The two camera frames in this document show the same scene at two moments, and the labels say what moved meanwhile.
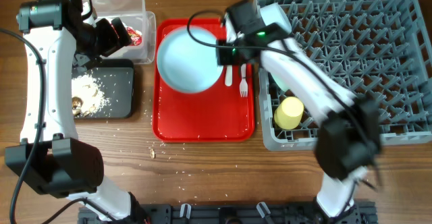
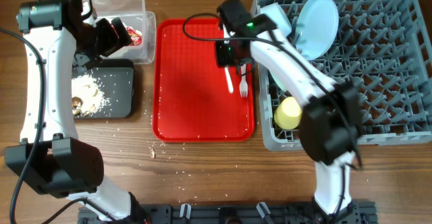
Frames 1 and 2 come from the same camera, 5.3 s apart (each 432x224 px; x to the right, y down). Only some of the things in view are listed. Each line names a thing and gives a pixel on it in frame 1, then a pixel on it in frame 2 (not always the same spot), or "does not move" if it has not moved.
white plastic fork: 243,85 does not move
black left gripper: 113,42 does not move
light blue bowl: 273,13 does not move
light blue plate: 186,65 → 316,26
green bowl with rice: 283,85 → 274,88
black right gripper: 224,58 does not move
